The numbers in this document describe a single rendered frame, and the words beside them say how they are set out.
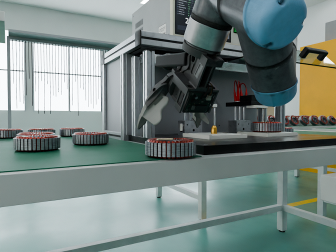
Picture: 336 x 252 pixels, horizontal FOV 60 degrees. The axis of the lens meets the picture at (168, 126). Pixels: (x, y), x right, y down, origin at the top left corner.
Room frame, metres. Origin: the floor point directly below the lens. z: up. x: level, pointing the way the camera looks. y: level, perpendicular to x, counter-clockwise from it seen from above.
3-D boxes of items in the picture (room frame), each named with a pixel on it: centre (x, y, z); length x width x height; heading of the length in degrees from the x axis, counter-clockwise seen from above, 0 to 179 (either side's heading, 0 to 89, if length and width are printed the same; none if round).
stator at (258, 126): (1.07, -0.36, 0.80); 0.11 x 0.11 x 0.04
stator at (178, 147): (0.64, -0.01, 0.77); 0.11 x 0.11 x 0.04
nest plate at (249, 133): (1.07, -0.36, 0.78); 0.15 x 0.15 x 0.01; 29
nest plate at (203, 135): (0.96, -0.15, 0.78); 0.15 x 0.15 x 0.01; 29
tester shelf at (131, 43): (1.29, -0.10, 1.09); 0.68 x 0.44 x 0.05; 119
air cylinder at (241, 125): (1.20, -0.29, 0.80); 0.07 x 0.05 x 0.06; 119
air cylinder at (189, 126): (1.08, -0.08, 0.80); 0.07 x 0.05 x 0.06; 119
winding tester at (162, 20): (1.30, -0.11, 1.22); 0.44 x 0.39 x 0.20; 119
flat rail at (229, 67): (1.10, -0.21, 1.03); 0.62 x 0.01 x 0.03; 119
